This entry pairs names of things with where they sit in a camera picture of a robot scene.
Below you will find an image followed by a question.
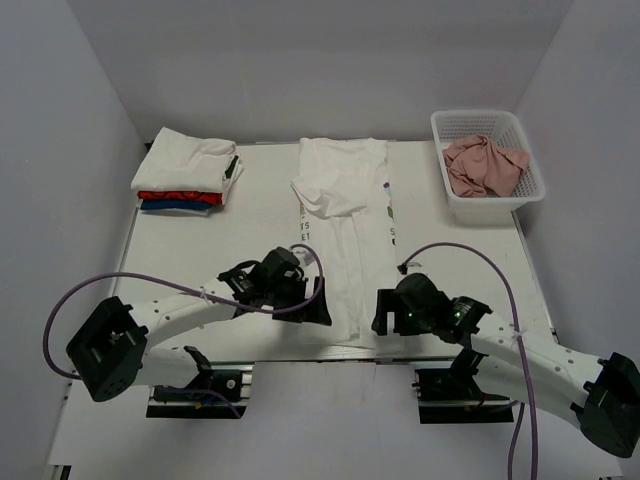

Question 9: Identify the white t-shirt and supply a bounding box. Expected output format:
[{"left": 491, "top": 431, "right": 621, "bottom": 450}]
[
  {"left": 291, "top": 138, "right": 398, "bottom": 349},
  {"left": 131, "top": 127, "right": 244, "bottom": 194}
]

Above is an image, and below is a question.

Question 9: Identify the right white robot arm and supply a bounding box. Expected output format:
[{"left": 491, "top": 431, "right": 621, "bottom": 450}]
[{"left": 372, "top": 273, "right": 639, "bottom": 458}]

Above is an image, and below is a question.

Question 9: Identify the folded red t-shirt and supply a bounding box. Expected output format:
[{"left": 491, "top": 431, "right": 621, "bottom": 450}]
[{"left": 137, "top": 191, "right": 225, "bottom": 206}]

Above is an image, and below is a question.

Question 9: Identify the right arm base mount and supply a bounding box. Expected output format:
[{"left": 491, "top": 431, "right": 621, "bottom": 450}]
[{"left": 412, "top": 350, "right": 515, "bottom": 425}]

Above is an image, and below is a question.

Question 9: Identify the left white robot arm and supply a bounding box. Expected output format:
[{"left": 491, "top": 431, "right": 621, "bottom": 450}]
[{"left": 66, "top": 244, "right": 332, "bottom": 403}]

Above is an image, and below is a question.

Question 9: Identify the pink crumpled t-shirt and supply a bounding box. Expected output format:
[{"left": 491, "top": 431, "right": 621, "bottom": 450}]
[{"left": 442, "top": 135, "right": 530, "bottom": 198}]

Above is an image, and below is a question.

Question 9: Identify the folded blue t-shirt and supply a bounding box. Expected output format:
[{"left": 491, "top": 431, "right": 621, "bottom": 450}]
[{"left": 140, "top": 200, "right": 213, "bottom": 216}]

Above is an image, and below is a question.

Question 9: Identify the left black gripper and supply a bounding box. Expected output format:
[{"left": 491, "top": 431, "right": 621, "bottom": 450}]
[{"left": 266, "top": 274, "right": 331, "bottom": 326}]

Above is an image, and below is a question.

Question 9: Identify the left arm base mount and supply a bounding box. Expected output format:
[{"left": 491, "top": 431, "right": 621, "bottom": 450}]
[{"left": 146, "top": 346, "right": 252, "bottom": 420}]

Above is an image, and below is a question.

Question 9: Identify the white plastic basket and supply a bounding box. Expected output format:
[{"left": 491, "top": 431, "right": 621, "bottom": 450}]
[{"left": 431, "top": 110, "right": 545, "bottom": 218}]

